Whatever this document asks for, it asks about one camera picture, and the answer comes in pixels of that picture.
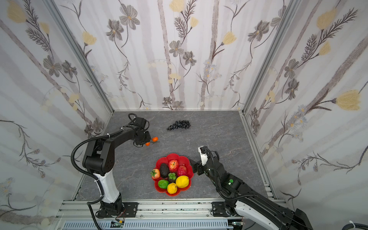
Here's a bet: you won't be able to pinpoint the dark red raspberry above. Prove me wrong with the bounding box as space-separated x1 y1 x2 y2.
176 165 187 177

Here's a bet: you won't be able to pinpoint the red strawberry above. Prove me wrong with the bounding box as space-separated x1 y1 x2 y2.
150 168 161 180

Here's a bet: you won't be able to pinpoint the dark avocado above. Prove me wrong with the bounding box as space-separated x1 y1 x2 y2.
160 163 170 178

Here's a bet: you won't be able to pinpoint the red flower-shaped bowl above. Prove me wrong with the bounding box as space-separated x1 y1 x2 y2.
150 153 194 196

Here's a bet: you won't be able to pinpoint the green pepper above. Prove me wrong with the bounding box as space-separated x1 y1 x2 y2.
158 179 170 189

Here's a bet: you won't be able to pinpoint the dark mangosteen green top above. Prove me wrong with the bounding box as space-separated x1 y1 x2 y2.
167 172 177 183

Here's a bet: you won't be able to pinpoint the yellow lemon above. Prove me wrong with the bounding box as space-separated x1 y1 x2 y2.
175 175 190 188

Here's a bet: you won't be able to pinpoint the small yellow pear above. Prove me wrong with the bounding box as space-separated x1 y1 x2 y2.
167 183 178 194

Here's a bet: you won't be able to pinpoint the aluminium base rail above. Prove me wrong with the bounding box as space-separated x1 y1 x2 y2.
53 198 297 230

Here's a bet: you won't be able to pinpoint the red apple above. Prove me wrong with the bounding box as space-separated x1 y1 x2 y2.
169 160 179 172

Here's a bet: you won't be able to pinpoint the white vented cable duct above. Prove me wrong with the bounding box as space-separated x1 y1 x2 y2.
61 219 234 230

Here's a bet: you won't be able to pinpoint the black grape bunch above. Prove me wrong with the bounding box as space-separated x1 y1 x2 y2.
167 120 191 131

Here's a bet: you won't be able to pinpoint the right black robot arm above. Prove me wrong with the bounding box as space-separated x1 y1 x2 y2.
190 158 313 230

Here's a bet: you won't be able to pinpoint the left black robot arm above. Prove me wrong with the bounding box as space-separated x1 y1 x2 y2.
71 113 151 219

